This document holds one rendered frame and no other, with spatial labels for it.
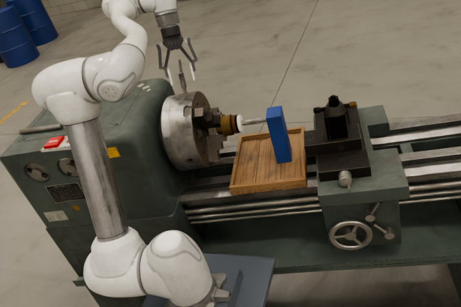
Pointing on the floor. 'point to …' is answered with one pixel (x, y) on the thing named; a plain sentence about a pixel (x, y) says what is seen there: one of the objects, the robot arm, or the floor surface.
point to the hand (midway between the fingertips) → (182, 77)
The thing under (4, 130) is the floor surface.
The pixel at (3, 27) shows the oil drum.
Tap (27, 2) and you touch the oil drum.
